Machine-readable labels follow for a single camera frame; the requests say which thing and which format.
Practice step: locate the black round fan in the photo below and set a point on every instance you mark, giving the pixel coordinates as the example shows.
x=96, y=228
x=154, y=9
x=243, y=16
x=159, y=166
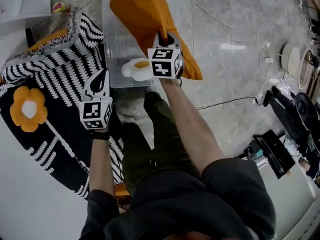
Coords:
x=305, y=110

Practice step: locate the round wooden hoop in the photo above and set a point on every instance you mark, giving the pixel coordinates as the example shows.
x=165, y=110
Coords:
x=303, y=69

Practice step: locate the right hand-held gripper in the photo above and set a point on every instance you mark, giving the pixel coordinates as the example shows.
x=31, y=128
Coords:
x=162, y=64

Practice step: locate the black white patterned blanket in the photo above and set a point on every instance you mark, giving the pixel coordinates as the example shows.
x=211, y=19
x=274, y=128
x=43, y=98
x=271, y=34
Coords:
x=62, y=139

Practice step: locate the white power strip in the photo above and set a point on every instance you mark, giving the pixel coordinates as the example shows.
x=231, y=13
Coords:
x=257, y=99

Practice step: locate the fried egg shaped pillow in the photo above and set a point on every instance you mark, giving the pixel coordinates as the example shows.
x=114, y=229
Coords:
x=136, y=70

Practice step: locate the black white striped fringed pillow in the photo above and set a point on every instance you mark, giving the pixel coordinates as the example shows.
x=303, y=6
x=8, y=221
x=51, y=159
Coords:
x=62, y=59

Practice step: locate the white box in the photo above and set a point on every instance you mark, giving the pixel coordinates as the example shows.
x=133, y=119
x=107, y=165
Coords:
x=22, y=1

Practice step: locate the black monitor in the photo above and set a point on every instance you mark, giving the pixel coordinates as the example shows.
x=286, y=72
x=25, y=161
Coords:
x=275, y=151

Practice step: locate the wooden stool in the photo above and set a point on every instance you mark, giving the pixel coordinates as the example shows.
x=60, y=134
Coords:
x=122, y=194

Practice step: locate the colourful ball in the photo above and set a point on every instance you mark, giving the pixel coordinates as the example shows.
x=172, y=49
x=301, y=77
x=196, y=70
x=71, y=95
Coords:
x=60, y=7

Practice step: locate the person's left forearm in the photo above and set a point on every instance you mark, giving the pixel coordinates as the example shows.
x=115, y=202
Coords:
x=101, y=164

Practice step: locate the black wristband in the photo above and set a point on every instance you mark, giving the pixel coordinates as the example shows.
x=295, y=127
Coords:
x=101, y=136

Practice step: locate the white charger adapter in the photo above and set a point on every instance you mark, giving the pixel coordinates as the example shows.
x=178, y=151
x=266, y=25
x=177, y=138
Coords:
x=269, y=59

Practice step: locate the person's right forearm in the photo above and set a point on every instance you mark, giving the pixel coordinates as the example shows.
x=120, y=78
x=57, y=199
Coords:
x=190, y=129

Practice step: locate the white table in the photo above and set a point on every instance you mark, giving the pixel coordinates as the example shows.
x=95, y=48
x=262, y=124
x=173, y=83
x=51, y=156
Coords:
x=287, y=204

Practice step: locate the black stand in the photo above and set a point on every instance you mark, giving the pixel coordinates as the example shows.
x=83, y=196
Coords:
x=280, y=104

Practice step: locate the clear plastic storage bin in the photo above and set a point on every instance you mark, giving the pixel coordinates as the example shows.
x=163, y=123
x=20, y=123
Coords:
x=117, y=46

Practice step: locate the orange flower shaped pillow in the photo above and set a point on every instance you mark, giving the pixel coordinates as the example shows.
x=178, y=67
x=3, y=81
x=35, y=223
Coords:
x=28, y=109

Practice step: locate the white fluffy rug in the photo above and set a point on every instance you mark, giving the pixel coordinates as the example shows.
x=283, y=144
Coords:
x=130, y=104

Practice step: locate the olive green trousers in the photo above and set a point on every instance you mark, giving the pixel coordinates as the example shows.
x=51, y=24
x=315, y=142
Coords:
x=162, y=146

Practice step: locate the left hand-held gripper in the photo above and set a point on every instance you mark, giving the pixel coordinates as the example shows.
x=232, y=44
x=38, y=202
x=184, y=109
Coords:
x=96, y=114

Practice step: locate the black sweater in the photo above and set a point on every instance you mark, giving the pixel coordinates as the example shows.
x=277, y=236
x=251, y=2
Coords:
x=180, y=204

